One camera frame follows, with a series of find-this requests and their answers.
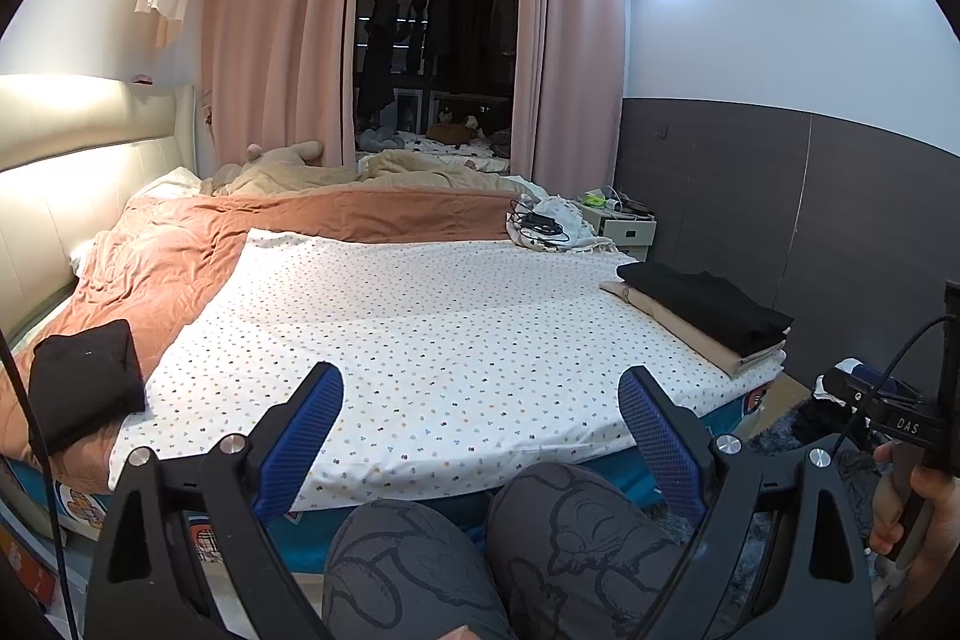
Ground black jacket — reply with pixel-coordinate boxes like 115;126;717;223
616;261;794;356

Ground white pillow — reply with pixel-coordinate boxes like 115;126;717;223
71;166;205;259

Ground person's left leg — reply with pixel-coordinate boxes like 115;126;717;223
322;501;515;640

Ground person's right hand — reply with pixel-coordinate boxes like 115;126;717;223
868;441;960;582

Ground dark window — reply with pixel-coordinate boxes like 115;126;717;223
345;0;522;161

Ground beige folded cloth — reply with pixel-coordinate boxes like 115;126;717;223
598;280;788;378

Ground cream padded headboard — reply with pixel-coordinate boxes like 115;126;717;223
0;74;200;341

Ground beige plush toy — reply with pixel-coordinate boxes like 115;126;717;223
244;140;325;166

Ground dark hanging clothes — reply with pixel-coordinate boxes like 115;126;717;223
360;0;515;116

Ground white nightstand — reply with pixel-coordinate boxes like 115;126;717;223
577;197;659;262

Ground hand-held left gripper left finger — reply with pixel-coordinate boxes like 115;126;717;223
82;361;346;640

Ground person's leg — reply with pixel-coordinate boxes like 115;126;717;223
487;464;698;640
322;501;515;640

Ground black cable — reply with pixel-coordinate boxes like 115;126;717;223
0;325;76;640
832;314;950;461

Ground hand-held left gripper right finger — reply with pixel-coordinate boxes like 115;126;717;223
617;365;878;640

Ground white dotted blanket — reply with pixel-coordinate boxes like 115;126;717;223
109;227;785;513

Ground beige duvet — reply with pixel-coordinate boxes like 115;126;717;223
202;149;556;199

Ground person's right leg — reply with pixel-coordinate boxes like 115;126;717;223
487;464;698;640

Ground black folded garment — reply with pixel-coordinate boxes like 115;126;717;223
28;319;147;457

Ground red box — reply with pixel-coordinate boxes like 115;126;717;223
0;520;59;618

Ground white cloth pile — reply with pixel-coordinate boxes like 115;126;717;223
506;196;620;253

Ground pink curtain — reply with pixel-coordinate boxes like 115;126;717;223
196;0;368;169
514;0;631;199

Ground brown plush toy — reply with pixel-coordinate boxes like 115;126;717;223
427;111;482;145

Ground orange quilt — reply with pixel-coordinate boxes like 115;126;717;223
0;186;526;461

